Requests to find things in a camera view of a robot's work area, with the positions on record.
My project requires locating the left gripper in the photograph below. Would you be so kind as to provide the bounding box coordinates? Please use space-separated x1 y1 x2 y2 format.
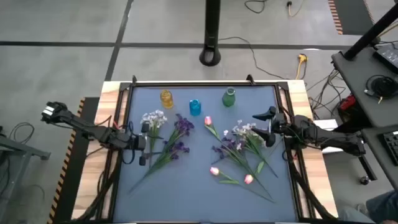
132 122 150 166

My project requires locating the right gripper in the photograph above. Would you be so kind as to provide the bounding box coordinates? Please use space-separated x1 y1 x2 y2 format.
252 106 298 147

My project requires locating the white artificial flower bunch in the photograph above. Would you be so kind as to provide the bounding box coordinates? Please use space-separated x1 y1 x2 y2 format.
140 109 169 169
223 119 284 179

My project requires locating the purple artificial flower bunch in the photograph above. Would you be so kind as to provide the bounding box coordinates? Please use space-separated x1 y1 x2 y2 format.
210 136 265 192
129 113 196 194

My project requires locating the yellow glass vase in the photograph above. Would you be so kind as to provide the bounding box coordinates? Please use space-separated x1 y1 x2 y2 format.
160 89 175 110

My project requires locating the green glass vase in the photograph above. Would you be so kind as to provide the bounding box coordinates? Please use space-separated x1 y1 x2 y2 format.
221 86 236 108

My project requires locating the pink artificial tulip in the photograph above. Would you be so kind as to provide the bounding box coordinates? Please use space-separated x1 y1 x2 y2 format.
244 160 266 186
203 116 249 175
209 166 276 205

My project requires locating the blue glass vase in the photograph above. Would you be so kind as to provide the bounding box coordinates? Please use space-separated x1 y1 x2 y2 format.
188 99 202 117

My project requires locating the white paper sheet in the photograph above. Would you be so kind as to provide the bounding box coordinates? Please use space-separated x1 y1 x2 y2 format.
312 119 349 155

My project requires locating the black framed wooden table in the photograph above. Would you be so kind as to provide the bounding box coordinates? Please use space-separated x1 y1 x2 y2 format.
70 73 340 224

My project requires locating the blue table mat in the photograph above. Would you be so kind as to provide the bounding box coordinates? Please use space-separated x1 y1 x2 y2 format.
112 85 299 223

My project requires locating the black hazard-edged floor mat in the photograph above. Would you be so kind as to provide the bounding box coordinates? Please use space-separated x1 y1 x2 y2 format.
328 0 376 35
46 96 100 224

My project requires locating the yellow power plug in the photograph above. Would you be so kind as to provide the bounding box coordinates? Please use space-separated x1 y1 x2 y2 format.
294 53 308 80

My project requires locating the red box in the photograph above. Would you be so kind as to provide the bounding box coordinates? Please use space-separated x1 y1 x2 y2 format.
338 94 357 111

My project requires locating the grey side desk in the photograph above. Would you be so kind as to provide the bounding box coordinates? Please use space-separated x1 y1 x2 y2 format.
331 43 398 190

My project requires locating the black keyboard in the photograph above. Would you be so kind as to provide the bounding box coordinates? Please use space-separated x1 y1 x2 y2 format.
377 130 398 166

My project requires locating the grey metal stand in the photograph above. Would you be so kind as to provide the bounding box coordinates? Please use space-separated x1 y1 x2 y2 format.
0 126 52 224

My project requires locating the black flat device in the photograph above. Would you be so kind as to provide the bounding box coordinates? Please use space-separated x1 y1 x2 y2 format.
373 43 398 74

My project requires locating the black diagonal pole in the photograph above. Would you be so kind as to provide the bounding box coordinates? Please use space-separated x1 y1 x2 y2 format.
343 2 398 62

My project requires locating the person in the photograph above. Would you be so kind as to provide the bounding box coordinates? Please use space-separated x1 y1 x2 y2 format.
337 189 398 224

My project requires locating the black cable bundle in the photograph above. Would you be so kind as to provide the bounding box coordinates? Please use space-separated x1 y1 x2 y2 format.
306 68 349 121

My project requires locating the black floor cable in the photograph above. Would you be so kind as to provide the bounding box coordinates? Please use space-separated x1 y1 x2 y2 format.
218 36 289 80

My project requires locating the yellow extension cable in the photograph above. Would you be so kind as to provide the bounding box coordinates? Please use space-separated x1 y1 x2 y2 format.
286 1 304 18

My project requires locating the coiled black cable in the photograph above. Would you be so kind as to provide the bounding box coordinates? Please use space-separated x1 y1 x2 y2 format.
364 74 398 100

